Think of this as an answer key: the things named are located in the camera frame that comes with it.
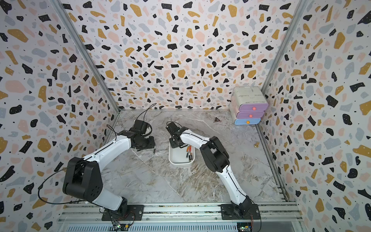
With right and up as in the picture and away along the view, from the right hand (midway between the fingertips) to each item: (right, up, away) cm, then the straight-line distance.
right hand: (175, 143), depth 101 cm
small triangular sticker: (+31, +17, +16) cm, 39 cm away
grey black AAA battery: (-14, -5, -3) cm, 15 cm away
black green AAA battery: (+11, -8, -8) cm, 15 cm away
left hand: (-12, +2, -11) cm, 16 cm away
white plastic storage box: (+6, -7, -6) cm, 11 cm away
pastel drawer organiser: (+49, +26, -3) cm, 56 cm away
